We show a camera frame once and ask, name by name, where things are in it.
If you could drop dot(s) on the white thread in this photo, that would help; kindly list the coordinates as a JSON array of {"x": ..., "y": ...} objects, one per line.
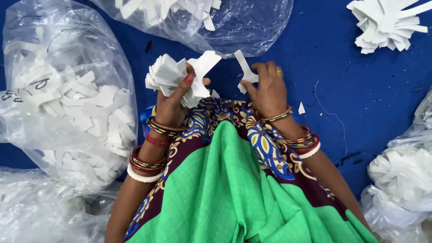
[{"x": 337, "y": 116}]

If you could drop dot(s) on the red bangles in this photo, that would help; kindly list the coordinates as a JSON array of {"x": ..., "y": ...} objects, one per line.
[
  {"x": 310, "y": 145},
  {"x": 146, "y": 165}
]

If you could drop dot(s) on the crumpled empty clear plastic bag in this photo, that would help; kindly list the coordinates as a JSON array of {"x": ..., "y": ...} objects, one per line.
[{"x": 44, "y": 209}]

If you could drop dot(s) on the person's right hand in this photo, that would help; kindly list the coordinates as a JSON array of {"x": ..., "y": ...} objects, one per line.
[{"x": 270, "y": 94}]

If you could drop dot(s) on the blue floor sheet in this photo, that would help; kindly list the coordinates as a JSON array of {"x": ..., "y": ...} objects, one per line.
[{"x": 354, "y": 87}]

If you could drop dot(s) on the large marked clear plastic bag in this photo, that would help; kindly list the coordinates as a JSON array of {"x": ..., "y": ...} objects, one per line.
[{"x": 67, "y": 101}]

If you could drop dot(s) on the clear bag of white cutouts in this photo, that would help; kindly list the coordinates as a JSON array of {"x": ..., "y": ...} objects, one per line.
[{"x": 236, "y": 27}]

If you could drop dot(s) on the black lint scrap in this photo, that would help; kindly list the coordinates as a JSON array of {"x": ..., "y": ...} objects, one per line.
[{"x": 148, "y": 46}]

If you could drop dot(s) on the brown green wrist bangles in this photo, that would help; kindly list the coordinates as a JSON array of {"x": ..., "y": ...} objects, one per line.
[
  {"x": 300, "y": 140},
  {"x": 165, "y": 128},
  {"x": 278, "y": 115}
]

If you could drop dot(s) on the small white foam scrap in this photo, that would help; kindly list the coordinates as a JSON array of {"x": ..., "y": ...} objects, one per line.
[
  {"x": 301, "y": 108},
  {"x": 215, "y": 94}
]

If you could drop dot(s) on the stack of white foam cutouts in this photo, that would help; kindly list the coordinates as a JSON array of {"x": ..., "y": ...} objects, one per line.
[{"x": 166, "y": 72}]

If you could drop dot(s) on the green patterned saree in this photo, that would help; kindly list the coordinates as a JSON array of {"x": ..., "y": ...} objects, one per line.
[{"x": 233, "y": 189}]

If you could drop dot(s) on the white bangle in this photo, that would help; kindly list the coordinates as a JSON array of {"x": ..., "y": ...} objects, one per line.
[
  {"x": 312, "y": 152},
  {"x": 143, "y": 178}
]

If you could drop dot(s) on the single white foam cutout piece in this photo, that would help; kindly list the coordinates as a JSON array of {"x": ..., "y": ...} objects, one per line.
[{"x": 243, "y": 65}]

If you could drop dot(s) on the person's left hand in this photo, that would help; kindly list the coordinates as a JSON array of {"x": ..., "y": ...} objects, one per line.
[{"x": 168, "y": 104}]

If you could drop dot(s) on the crumpled clear bag of cutouts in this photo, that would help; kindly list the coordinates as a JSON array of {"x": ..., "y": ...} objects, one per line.
[{"x": 401, "y": 175}]

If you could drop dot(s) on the loose pile of white cutouts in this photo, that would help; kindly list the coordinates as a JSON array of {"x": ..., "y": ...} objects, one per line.
[{"x": 384, "y": 23}]

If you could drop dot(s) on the red thread wristband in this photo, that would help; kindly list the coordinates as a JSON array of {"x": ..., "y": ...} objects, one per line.
[{"x": 156, "y": 141}]

